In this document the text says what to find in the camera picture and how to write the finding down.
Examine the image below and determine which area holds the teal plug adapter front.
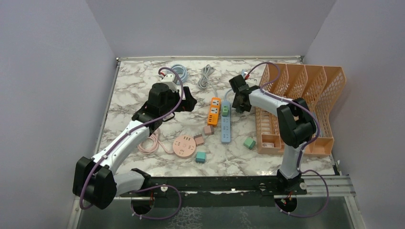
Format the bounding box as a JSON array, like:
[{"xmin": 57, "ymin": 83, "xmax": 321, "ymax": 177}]
[{"xmin": 195, "ymin": 152, "xmax": 206, "ymax": 163}]

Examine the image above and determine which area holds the orange power strip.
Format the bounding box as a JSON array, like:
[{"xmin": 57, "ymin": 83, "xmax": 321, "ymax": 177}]
[{"xmin": 207, "ymin": 97, "xmax": 221, "ymax": 127}]

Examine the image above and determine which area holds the orange plastic file rack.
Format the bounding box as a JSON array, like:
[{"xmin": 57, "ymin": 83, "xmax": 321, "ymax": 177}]
[{"xmin": 256, "ymin": 63, "xmax": 346, "ymax": 157}]

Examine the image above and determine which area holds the grey coiled cable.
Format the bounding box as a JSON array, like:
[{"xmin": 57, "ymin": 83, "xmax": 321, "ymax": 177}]
[{"xmin": 197, "ymin": 64, "xmax": 220, "ymax": 98}]

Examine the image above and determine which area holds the blue long power strip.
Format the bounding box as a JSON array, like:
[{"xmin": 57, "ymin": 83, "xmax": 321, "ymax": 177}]
[{"xmin": 221, "ymin": 100, "xmax": 231, "ymax": 144}]

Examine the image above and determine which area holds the blue coiled cable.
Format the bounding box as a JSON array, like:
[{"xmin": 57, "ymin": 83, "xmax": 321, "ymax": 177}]
[{"xmin": 169, "ymin": 64, "xmax": 189, "ymax": 84}]

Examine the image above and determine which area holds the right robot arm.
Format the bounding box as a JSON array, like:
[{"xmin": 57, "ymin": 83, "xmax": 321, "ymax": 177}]
[{"xmin": 229, "ymin": 75, "xmax": 318, "ymax": 194}]

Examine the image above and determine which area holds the blue cable bundle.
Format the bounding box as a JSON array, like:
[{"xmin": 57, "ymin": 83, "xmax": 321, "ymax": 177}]
[{"xmin": 224, "ymin": 70, "xmax": 257, "ymax": 102}]

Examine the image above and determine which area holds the pink plug adapter lower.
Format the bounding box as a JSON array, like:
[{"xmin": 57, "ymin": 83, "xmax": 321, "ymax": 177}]
[{"xmin": 193, "ymin": 134, "xmax": 205, "ymax": 146}]

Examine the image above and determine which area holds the pink plug adapter centre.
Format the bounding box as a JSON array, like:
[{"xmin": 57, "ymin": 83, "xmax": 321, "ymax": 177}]
[{"xmin": 203, "ymin": 125, "xmax": 214, "ymax": 136}]

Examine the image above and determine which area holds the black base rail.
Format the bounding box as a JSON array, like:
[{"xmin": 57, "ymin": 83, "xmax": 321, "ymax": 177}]
[{"xmin": 75, "ymin": 176, "xmax": 352, "ymax": 209}]

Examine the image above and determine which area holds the pink plug adapter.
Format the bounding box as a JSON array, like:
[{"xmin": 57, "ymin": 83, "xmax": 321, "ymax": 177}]
[
  {"xmin": 203, "ymin": 125, "xmax": 214, "ymax": 136},
  {"xmin": 193, "ymin": 134, "xmax": 205, "ymax": 146}
]

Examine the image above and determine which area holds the green plug adapter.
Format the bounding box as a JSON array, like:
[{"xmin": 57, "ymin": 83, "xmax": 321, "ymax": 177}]
[
  {"xmin": 221, "ymin": 105, "xmax": 229, "ymax": 117},
  {"xmin": 243, "ymin": 137, "xmax": 256, "ymax": 150}
]

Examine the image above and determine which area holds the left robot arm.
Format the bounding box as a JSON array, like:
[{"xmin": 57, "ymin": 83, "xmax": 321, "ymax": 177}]
[{"xmin": 73, "ymin": 83, "xmax": 197, "ymax": 209}]

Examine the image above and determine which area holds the pink coiled cable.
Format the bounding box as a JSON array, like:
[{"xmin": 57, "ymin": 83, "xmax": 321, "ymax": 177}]
[{"xmin": 137, "ymin": 133, "xmax": 175, "ymax": 156}]

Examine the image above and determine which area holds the pink round power strip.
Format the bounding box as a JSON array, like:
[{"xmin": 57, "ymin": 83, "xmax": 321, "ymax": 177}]
[{"xmin": 172, "ymin": 135, "xmax": 196, "ymax": 159}]

